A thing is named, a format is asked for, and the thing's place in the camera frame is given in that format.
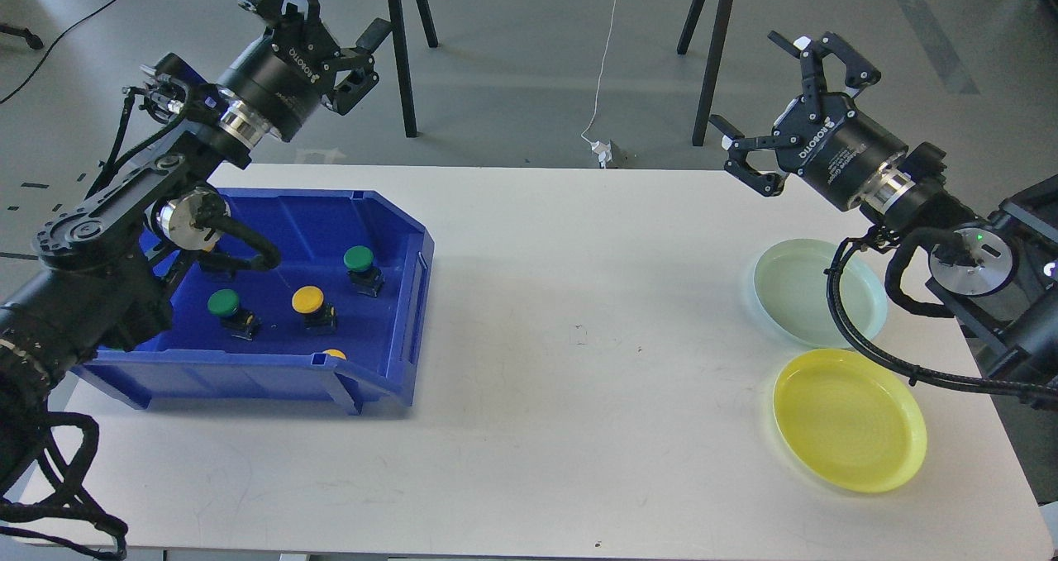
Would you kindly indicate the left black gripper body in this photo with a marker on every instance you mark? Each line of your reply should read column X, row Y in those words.
column 284, row 74

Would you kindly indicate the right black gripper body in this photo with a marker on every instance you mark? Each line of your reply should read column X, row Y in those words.
column 839, row 152

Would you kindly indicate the yellow push button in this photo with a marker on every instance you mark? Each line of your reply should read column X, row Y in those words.
column 318, row 315

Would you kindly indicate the green button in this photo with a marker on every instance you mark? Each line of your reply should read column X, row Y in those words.
column 362, row 271
column 242, row 323

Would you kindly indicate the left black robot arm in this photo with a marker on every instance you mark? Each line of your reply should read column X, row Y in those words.
column 110, row 266

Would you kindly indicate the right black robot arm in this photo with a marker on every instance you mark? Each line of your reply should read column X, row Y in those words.
column 994, row 274

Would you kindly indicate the pale green plate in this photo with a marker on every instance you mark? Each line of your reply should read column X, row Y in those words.
column 789, row 284

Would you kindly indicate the yellow button back left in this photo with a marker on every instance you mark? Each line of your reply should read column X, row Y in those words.
column 208, row 264

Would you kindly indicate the yellow plate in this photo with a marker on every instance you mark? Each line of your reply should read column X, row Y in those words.
column 848, row 421

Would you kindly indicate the right black tripod legs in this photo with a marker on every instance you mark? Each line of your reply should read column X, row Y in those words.
column 718, row 37

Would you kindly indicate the blue plastic bin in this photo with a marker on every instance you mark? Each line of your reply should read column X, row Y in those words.
column 381, row 336

